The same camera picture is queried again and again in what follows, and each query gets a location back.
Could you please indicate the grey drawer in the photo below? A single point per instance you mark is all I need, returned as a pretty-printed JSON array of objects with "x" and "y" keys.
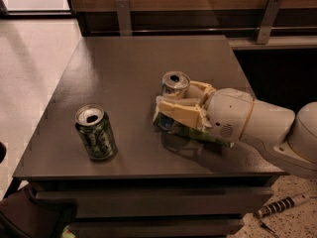
[
  {"x": 193, "y": 228},
  {"x": 163, "y": 201}
]

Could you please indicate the silver blue redbull can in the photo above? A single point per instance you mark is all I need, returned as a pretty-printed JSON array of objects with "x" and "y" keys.
[{"x": 174, "y": 84}]

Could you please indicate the striped tool on floor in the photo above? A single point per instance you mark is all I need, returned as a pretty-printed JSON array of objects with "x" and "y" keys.
[{"x": 282, "y": 205}]

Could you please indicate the upper grey drawer front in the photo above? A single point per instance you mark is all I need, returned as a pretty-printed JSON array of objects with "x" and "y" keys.
[{"x": 163, "y": 201}]

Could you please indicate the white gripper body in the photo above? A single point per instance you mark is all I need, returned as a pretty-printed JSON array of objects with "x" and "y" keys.
[{"x": 228, "y": 112}]

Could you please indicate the green chip bag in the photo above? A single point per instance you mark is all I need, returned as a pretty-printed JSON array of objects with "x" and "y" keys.
[{"x": 173, "y": 127}]

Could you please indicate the horizontal metal rail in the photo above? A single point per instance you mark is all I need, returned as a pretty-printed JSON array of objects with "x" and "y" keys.
[{"x": 223, "y": 31}]

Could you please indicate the green soda can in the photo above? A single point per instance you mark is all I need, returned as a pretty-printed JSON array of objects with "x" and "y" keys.
[{"x": 93, "y": 126}]

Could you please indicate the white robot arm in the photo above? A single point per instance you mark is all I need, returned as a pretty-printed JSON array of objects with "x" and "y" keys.
[{"x": 275, "y": 132}]

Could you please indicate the right metal bracket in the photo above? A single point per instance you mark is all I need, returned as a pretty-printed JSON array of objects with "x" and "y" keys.
[{"x": 270, "y": 13}]

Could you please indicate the lower grey drawer front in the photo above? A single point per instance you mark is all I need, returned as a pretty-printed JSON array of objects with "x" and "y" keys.
[{"x": 193, "y": 228}]

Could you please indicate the dark chair seat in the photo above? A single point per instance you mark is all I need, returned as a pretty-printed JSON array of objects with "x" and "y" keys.
[{"x": 24, "y": 216}]

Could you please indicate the left metal bracket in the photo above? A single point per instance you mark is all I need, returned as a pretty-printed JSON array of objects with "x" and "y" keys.
[{"x": 124, "y": 17}]

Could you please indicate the metal bracket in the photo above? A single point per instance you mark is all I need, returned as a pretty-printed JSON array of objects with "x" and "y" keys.
[
  {"x": 124, "y": 17},
  {"x": 270, "y": 13}
]

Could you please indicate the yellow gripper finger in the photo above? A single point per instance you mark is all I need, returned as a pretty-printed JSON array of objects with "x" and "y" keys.
[
  {"x": 186, "y": 111},
  {"x": 200, "y": 90}
]

